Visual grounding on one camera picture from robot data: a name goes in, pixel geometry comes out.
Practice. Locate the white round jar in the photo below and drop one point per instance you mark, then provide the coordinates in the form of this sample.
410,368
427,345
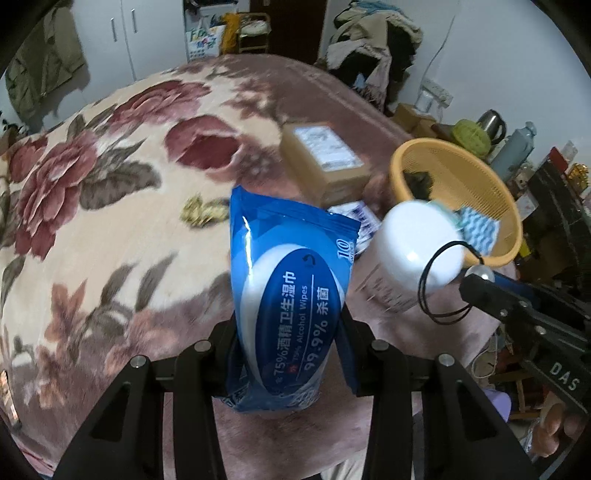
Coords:
415,240

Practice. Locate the green plastic lid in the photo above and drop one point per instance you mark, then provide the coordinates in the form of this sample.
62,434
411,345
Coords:
470,136

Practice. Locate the blue white striped towel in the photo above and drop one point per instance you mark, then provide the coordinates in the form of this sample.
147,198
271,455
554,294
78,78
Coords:
478,228

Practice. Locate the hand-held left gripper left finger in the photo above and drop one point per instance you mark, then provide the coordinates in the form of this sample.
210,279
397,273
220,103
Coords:
221,350

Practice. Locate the labelled cardboard box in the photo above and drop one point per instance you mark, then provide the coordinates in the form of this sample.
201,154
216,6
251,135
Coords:
323,161

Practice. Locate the dark brown cloth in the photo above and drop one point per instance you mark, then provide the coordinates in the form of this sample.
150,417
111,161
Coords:
418,184

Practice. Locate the grey blue thermos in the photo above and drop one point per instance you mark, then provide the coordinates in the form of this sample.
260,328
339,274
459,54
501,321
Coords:
515,147

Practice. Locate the white printed shopping bag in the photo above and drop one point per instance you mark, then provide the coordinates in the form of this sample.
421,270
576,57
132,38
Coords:
203,44

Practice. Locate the gold foil decoration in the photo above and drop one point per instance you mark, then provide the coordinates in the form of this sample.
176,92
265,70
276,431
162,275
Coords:
579,175

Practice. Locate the olive green jacket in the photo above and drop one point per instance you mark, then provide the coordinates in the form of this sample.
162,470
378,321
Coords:
41,60

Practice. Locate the white power strip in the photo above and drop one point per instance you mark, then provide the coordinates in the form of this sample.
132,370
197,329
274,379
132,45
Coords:
438,91

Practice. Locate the gold crinkled wrapper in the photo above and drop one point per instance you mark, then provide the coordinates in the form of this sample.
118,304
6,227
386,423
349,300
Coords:
203,210

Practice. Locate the pile of clothes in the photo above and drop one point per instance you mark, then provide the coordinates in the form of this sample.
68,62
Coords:
369,50

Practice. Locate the yellow plastic basket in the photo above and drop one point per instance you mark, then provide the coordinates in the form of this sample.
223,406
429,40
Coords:
461,170

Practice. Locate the blue wet wipes pack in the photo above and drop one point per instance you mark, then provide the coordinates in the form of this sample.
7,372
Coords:
286,300

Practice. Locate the floral blanket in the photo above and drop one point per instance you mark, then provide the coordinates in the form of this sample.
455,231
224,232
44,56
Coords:
138,230

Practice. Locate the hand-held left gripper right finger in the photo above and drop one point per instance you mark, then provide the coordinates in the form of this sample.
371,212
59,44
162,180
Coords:
353,364

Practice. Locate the blue white paper packet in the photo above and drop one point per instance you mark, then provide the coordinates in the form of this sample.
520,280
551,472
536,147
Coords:
362,221

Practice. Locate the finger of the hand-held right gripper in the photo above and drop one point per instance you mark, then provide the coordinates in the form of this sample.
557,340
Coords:
531,288
489,295

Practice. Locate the white wardrobe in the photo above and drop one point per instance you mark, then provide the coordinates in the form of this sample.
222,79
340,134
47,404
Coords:
138,37

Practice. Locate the person's right hand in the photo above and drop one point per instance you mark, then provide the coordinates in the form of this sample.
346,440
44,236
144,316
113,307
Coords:
554,429

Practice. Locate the steel electric kettle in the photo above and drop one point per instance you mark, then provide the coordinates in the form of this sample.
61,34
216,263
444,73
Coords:
491,124

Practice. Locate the wooden chair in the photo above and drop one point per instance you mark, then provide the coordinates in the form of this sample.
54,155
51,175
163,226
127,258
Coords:
254,34

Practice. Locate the small cardboard box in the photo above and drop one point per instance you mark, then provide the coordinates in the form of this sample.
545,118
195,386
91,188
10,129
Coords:
408,115
427,129

